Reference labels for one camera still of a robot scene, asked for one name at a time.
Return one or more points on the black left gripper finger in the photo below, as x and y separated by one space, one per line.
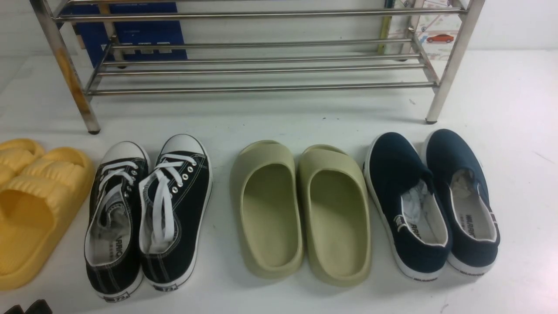
16 309

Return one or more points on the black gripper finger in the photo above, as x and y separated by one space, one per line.
39 307

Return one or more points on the black canvas sneaker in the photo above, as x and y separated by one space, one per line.
174 198
111 252

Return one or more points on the stainless steel shoe rack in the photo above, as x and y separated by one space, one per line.
112 65

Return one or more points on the blue box behind rack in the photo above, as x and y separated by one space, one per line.
94 37

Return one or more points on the navy slip-on shoe left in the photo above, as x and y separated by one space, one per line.
402 188

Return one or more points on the navy slip-on shoe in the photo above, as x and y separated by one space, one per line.
462 190
402 188

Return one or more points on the navy slip-on shoe right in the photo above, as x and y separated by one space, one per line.
462 190

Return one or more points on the yellow slide slipper right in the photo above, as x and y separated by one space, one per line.
37 207

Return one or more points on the yellow slide slipper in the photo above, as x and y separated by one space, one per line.
37 207
15 155

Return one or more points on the yellow slide slipper left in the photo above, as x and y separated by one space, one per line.
15 155

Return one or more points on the olive green slide left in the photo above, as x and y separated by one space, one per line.
263 195

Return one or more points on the olive green slide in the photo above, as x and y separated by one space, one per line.
336 214
263 195

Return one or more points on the olive green slide right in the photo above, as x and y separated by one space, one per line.
336 214

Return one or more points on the map poster with red car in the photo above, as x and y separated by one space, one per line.
436 33

